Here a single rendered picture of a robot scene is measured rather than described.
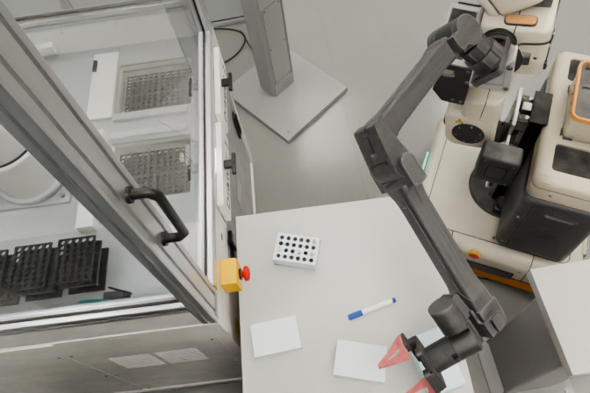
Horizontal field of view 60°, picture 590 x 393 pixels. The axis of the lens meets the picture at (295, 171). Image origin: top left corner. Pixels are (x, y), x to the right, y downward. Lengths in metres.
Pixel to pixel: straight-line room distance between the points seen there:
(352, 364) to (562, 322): 0.56
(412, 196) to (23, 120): 0.73
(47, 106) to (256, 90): 2.24
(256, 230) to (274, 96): 1.31
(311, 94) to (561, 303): 1.68
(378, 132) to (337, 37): 2.07
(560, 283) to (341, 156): 1.31
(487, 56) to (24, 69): 1.02
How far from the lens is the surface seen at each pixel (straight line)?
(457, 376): 1.41
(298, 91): 2.76
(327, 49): 3.00
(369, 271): 1.49
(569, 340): 1.55
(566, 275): 1.60
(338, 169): 2.52
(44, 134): 0.61
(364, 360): 1.38
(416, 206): 1.07
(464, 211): 2.15
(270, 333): 1.44
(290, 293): 1.48
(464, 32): 1.26
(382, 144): 1.03
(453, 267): 1.12
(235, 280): 1.36
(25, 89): 0.59
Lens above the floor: 2.17
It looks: 59 degrees down
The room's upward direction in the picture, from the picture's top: 11 degrees counter-clockwise
